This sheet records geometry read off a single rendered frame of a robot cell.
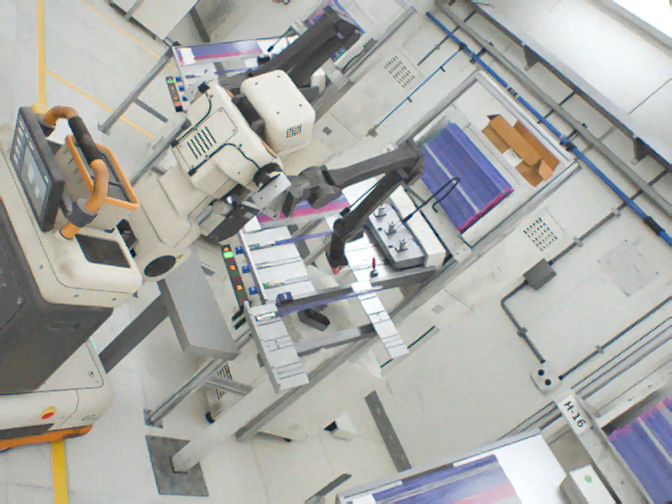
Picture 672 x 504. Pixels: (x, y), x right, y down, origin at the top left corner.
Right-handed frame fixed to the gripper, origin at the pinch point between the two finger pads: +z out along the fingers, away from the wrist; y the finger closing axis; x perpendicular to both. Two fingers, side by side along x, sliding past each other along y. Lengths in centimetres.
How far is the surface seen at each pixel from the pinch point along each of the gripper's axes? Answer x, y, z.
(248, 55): -10, 182, -1
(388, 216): -31.1, 20.2, -4.9
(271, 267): 23.5, 9.1, 0.3
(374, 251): -20.0, 7.3, 0.9
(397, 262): -23.9, -5.8, -4.3
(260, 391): 39, -33, 19
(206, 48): 13, 197, -1
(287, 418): 21, -10, 85
